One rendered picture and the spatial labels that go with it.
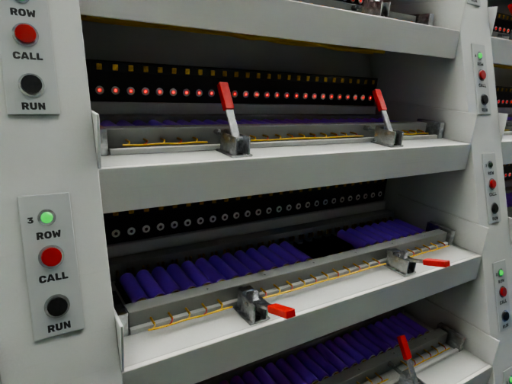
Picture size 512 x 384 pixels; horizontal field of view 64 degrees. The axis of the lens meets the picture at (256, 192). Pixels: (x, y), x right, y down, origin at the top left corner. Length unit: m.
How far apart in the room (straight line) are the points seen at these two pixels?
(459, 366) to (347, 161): 0.43
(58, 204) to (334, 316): 0.36
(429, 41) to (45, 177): 0.60
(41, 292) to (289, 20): 0.41
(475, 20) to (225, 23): 0.50
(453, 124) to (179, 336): 0.58
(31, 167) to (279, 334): 0.32
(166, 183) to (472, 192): 0.54
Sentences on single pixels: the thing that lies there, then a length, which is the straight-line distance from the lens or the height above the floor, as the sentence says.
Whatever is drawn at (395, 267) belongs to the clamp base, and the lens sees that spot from 0.67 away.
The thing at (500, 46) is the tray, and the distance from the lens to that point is 0.94.
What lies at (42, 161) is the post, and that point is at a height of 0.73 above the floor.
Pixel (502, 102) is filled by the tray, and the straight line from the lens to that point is 1.28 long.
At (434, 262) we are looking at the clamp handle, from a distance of 0.63.
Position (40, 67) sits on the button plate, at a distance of 0.42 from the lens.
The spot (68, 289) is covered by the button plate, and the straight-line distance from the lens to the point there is 0.41.
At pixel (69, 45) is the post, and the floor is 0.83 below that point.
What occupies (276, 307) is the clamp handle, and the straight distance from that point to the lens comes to 0.45.
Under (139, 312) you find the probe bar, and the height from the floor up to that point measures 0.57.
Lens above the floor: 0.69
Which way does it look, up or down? 1 degrees down
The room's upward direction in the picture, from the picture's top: 6 degrees counter-clockwise
